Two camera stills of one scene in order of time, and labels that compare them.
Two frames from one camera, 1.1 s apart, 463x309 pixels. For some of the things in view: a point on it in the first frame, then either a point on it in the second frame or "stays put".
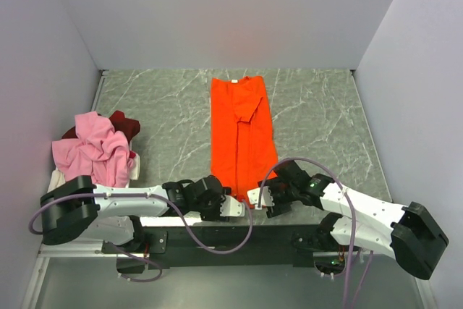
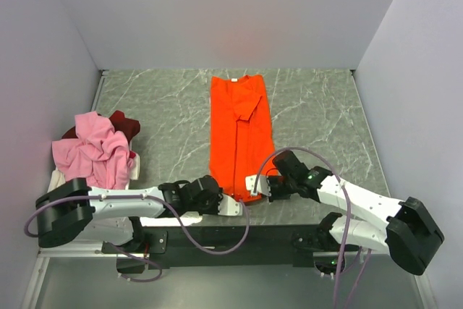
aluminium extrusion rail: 78,248 stays put
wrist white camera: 266,197 -> 262,187
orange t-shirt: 242,137 stays put
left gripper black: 215,214 stays put
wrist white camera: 231,207 stays put
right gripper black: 278,208 -> 274,196
